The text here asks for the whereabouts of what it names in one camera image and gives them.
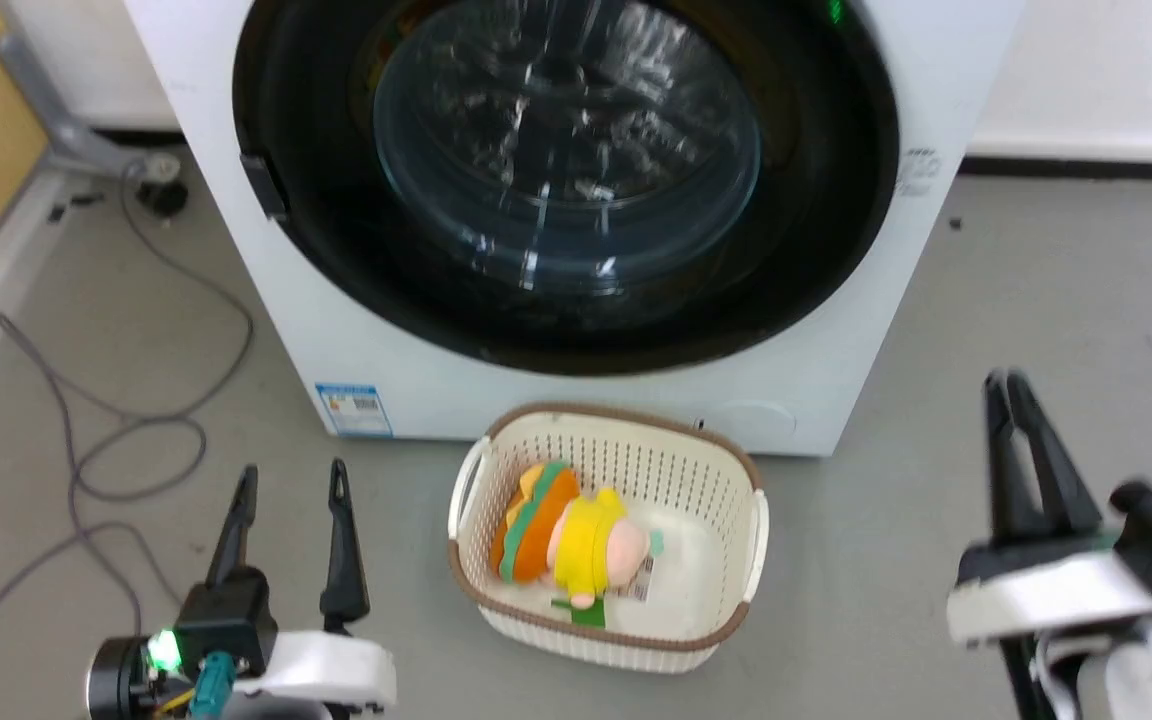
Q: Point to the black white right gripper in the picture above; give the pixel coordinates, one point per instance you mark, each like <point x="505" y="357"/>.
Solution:
<point x="1056" y="590"/>

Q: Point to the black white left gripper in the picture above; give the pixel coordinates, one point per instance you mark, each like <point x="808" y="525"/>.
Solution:
<point x="236" y="620"/>

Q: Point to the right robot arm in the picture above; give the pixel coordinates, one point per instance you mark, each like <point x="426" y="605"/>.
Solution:
<point x="1136" y="680"/>

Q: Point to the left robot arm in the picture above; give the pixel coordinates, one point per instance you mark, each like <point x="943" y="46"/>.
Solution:
<point x="121" y="680"/>

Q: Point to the white front-load washing machine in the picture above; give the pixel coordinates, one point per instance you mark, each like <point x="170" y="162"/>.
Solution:
<point x="356" y="340"/>

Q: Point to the round black glass washer door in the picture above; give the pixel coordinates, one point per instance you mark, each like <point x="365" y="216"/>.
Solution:
<point x="566" y="160"/>

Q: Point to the blue energy label sticker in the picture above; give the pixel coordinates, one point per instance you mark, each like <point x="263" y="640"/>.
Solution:
<point x="354" y="408"/>

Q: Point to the burger plush doll toy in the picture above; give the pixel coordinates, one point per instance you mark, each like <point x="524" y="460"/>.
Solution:
<point x="576" y="535"/>

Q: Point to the cream perforated laundry basket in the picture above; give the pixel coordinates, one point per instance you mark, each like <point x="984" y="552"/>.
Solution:
<point x="696" y="480"/>

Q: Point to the black round floor foot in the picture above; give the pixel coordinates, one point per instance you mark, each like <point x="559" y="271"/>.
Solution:
<point x="162" y="195"/>

